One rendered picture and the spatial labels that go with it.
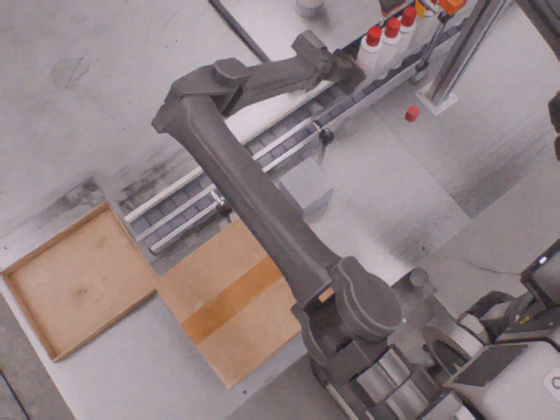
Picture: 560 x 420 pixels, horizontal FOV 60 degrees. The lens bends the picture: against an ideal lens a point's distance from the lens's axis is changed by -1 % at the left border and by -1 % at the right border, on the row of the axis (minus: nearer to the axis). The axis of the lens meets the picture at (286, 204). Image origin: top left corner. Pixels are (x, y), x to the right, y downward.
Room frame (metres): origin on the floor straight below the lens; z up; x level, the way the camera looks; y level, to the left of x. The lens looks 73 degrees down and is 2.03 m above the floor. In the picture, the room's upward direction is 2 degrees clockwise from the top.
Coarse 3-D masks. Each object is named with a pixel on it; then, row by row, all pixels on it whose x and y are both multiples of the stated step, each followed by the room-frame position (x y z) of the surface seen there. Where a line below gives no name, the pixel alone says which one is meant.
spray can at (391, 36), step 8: (392, 24) 0.74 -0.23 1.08; (400, 24) 0.74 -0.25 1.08; (384, 32) 0.75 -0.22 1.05; (392, 32) 0.73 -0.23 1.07; (384, 40) 0.73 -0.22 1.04; (392, 40) 0.73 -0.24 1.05; (384, 48) 0.72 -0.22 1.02; (392, 48) 0.72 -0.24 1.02; (384, 56) 0.72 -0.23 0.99; (392, 56) 0.73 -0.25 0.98; (376, 64) 0.73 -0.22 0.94; (384, 64) 0.72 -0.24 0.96
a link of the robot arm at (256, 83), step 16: (224, 64) 0.40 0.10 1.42; (240, 64) 0.42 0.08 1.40; (256, 64) 0.48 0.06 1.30; (272, 64) 0.50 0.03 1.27; (288, 64) 0.53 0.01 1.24; (304, 64) 0.55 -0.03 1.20; (320, 64) 0.57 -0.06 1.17; (224, 80) 0.37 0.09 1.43; (240, 80) 0.39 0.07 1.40; (256, 80) 0.43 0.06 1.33; (272, 80) 0.45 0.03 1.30; (288, 80) 0.48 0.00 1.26; (304, 80) 0.52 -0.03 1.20; (320, 80) 0.57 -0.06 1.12; (240, 96) 0.38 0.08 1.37; (256, 96) 0.41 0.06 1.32; (272, 96) 0.45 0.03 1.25; (224, 112) 0.37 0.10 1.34
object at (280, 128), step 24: (336, 96) 0.67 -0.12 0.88; (360, 96) 0.67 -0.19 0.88; (288, 120) 0.59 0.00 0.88; (264, 144) 0.52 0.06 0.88; (288, 144) 0.52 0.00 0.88; (192, 192) 0.38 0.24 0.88; (216, 192) 0.39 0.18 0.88; (144, 216) 0.32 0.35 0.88; (192, 216) 0.32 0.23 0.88; (144, 240) 0.26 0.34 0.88
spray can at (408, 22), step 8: (408, 8) 0.79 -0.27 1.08; (400, 16) 0.80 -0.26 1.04; (408, 16) 0.77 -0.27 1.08; (416, 16) 0.77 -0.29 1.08; (408, 24) 0.76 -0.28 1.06; (416, 24) 0.78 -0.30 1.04; (400, 32) 0.76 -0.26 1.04; (408, 32) 0.76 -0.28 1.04; (400, 40) 0.76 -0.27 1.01; (408, 40) 0.76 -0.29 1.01; (400, 48) 0.75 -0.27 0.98; (400, 64) 0.76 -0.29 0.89
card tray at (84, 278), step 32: (96, 224) 0.31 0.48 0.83; (32, 256) 0.22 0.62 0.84; (64, 256) 0.22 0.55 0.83; (96, 256) 0.22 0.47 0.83; (128, 256) 0.23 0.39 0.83; (32, 288) 0.14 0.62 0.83; (64, 288) 0.14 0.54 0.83; (96, 288) 0.14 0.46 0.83; (128, 288) 0.15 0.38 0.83; (32, 320) 0.06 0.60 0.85; (64, 320) 0.07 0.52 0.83; (96, 320) 0.07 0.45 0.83; (64, 352) -0.01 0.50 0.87
